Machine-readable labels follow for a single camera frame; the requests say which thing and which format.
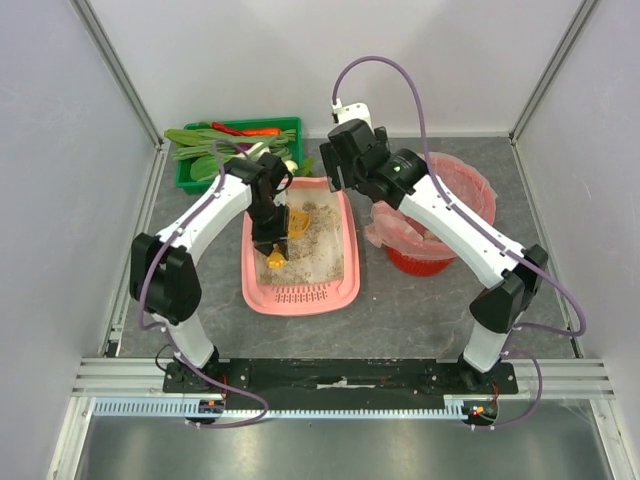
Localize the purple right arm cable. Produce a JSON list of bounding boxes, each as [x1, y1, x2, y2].
[[332, 55, 587, 432]]

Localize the cat litter pellets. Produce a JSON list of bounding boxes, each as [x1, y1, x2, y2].
[[254, 191, 344, 286]]

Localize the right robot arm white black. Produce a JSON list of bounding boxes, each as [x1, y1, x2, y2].
[[320, 119, 548, 387]]

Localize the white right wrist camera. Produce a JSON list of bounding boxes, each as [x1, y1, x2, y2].
[[332, 99, 373, 129]]

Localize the green leafy vegetables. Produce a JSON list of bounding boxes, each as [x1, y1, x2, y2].
[[164, 128, 315, 182]]

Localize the aluminium frame rail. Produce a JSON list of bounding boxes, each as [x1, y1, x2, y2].
[[72, 139, 619, 401]]

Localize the red chili pepper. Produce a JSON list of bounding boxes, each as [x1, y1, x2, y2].
[[211, 122, 245, 137]]

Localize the red trash bin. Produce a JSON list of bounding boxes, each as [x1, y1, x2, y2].
[[385, 246, 457, 277]]

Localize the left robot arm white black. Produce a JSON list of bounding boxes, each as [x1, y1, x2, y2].
[[129, 152, 293, 370]]

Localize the pink litter box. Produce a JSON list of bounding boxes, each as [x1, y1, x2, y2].
[[241, 177, 360, 316]]

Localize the yellow litter scoop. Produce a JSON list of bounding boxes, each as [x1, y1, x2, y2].
[[266, 210, 311, 270]]

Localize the clumped litter lump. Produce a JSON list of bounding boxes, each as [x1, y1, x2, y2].
[[422, 229, 442, 243]]

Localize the pink plastic bin liner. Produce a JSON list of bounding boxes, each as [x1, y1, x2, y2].
[[363, 152, 500, 251]]

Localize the blue-white cable duct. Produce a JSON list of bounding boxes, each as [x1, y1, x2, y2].
[[93, 397, 468, 420]]

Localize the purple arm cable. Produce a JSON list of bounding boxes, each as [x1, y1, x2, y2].
[[137, 138, 271, 430], [332, 55, 587, 432]]

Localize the white radish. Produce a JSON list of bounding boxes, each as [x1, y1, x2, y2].
[[246, 142, 270, 161]]

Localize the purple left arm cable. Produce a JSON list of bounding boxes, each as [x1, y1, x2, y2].
[[137, 138, 271, 430]]

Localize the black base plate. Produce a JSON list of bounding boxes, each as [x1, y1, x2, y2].
[[162, 357, 519, 401]]

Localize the orange carrot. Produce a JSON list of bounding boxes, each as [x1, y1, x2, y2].
[[242, 127, 282, 136]]

